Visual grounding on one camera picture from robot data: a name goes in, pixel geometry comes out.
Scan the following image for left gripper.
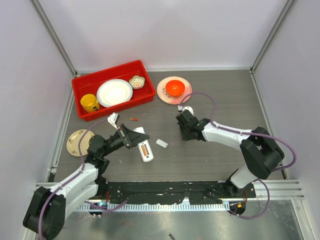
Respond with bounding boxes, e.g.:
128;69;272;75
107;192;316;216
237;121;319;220
101;123;149;157

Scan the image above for white battery cover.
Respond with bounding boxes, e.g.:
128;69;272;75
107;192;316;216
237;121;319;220
156;139;168;148

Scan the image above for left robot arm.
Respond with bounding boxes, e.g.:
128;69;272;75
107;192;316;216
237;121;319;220
22;124;150;240

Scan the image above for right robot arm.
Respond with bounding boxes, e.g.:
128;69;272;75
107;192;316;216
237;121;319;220
176;108;285;198

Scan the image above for orange bowl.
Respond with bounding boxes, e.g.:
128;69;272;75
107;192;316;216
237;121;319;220
165;79;186;97

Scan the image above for pink plate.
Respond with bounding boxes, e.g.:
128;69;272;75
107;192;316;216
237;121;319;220
156;76;193;105

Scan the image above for white paper plate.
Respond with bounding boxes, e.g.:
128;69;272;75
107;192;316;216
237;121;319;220
96;79;133;108

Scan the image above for small flower-shaped bowl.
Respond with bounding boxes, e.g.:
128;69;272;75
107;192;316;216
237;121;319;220
129;75;145;90

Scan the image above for yellow mug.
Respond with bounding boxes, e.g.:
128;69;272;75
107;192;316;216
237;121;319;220
80;94;100;113

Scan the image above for cream floral plate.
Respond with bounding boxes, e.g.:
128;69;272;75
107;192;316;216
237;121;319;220
66;129;95;157

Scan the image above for small dark object on floor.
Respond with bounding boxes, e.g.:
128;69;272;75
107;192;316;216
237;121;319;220
168;232;176;240

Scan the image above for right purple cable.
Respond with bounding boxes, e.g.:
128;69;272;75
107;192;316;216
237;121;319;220
179;92;298;221

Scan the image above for purple cable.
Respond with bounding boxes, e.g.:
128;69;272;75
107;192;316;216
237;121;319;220
179;92;298;221
37;118;130;240

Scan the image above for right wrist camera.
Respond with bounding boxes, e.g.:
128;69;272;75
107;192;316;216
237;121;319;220
177;105;194;115

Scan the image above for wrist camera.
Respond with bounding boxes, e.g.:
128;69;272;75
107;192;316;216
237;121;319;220
177;105;194;115
107;112;120;130

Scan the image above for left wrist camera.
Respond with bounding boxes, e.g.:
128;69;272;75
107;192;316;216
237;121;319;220
107;112;120;130

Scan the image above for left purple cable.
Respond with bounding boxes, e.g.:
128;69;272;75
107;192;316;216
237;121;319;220
37;118;130;240

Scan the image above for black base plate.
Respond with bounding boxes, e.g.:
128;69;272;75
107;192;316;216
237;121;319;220
89;181;256;205

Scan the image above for white cable duct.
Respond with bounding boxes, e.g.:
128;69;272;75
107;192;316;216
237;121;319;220
75;201;230;213

